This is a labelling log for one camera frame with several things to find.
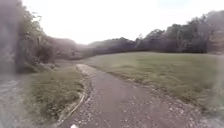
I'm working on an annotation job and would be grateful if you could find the grey gravel path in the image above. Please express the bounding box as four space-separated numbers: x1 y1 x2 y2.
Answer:
54 63 224 128

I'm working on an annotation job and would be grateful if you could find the grass verge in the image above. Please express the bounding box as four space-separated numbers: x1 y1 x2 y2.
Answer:
19 61 86 126

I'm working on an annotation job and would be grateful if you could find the grass field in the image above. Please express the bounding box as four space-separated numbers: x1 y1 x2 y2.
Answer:
79 51 224 114

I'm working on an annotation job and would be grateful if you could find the wood of trees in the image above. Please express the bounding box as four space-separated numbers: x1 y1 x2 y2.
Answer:
0 0 224 75

